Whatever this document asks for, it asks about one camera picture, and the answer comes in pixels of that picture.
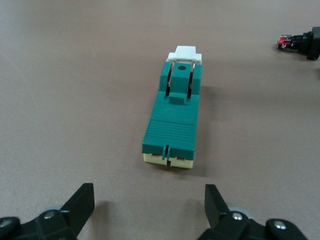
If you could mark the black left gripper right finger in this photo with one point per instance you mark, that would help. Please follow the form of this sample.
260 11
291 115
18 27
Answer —
218 212

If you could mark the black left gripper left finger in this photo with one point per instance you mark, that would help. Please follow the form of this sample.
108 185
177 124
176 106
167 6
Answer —
75 210

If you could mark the green terminal block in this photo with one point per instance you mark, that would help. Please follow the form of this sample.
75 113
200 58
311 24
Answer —
172 120

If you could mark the black push button red block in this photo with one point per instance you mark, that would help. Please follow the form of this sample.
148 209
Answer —
310 42

